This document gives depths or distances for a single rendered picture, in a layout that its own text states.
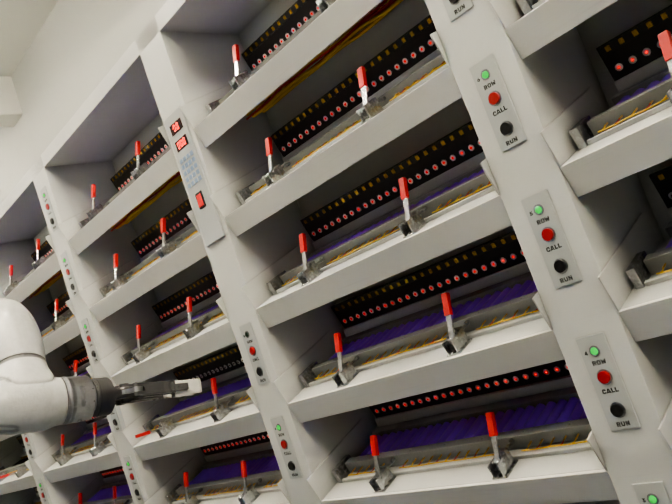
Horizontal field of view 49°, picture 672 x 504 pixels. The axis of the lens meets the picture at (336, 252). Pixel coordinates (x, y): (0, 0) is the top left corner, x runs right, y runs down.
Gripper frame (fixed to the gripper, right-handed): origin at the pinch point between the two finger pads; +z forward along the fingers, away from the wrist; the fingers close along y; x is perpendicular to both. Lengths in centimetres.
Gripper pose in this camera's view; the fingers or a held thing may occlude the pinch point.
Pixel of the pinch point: (182, 388)
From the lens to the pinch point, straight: 162.5
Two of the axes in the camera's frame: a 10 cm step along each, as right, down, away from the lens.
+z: 7.6, 0.3, 6.5
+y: 6.2, -3.1, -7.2
